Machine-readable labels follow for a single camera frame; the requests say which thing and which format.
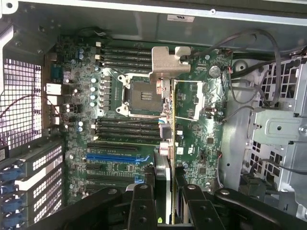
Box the blue expansion slot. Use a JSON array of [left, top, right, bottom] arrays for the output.
[[85, 153, 151, 165]]

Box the black RAM slot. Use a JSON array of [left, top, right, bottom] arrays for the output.
[[99, 46, 152, 52], [99, 57, 152, 63], [99, 51, 152, 58], [99, 62, 152, 69], [95, 124, 161, 131], [95, 130, 161, 138], [95, 117, 161, 125]]

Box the green motherboard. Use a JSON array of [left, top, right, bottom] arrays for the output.
[[44, 35, 233, 207]]

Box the thin locking lever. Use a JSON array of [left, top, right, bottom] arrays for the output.
[[118, 115, 167, 125]]

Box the silver drive cage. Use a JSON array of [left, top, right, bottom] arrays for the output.
[[239, 47, 307, 230]]

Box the metal socket cover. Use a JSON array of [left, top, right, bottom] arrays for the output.
[[174, 80, 207, 121]]

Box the CPU socket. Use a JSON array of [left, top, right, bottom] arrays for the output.
[[116, 73, 168, 118]]

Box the silver coin cell battery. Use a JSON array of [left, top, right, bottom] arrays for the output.
[[208, 66, 222, 79]]

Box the black open PC case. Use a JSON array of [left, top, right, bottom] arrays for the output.
[[0, 0, 307, 230]]

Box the black looped wire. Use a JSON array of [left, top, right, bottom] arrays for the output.
[[190, 28, 283, 111]]

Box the red black twisted wire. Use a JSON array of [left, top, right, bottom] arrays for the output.
[[0, 93, 63, 147]]

